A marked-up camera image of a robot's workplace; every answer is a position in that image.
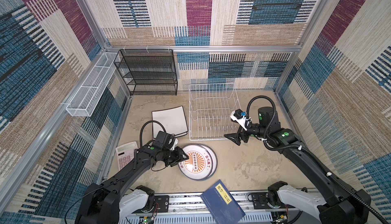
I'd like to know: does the white round plate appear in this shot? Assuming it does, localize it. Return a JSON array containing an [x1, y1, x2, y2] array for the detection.
[[203, 145, 218, 179], [178, 144, 213, 181]]

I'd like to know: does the white square plate black rim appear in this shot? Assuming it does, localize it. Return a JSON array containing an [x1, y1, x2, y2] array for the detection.
[[172, 131, 188, 138]]

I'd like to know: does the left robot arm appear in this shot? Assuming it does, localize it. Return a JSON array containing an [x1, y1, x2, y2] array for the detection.
[[75, 131, 189, 224]]

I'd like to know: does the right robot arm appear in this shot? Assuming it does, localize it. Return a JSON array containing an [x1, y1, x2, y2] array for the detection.
[[225, 107, 371, 224]]

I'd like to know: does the black mesh shelf rack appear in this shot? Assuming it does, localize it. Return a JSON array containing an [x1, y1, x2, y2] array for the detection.
[[114, 49, 178, 95]]

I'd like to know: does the pink white calculator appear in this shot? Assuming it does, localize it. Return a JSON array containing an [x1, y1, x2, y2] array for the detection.
[[116, 141, 138, 170]]

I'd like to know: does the blue book yellow label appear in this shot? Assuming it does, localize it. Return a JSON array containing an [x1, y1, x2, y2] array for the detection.
[[200, 180, 245, 224]]

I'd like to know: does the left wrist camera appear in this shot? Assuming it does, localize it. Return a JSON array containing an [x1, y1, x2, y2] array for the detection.
[[169, 138, 178, 151]]

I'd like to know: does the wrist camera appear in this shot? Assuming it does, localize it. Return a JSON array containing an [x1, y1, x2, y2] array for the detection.
[[230, 109, 252, 131], [169, 138, 178, 151]]

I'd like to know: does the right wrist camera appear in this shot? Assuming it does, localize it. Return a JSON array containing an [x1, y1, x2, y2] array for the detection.
[[230, 109, 252, 131]]

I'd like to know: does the white wire dish rack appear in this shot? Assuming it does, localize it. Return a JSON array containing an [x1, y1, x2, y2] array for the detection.
[[188, 83, 240, 141]]

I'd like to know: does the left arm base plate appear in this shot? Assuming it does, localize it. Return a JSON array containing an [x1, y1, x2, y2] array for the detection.
[[145, 195, 170, 213]]

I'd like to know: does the aluminium front rail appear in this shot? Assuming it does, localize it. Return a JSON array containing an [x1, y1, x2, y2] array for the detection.
[[76, 188, 340, 224]]

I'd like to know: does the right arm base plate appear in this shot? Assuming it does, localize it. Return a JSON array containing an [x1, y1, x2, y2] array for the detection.
[[247, 192, 295, 210]]

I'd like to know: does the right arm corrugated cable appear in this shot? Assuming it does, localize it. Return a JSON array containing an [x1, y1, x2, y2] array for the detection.
[[246, 95, 389, 224]]

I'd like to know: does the white mesh wall basket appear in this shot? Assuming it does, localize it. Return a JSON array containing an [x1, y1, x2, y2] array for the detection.
[[66, 52, 117, 117]]

